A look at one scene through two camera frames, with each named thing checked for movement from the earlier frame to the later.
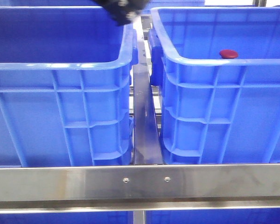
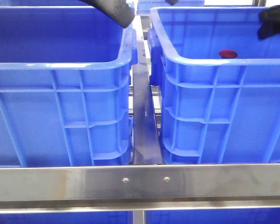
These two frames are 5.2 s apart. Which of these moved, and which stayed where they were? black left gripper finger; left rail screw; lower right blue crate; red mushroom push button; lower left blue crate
Moved: black left gripper finger
Stayed: lower right blue crate; red mushroom push button; lower left blue crate; left rail screw
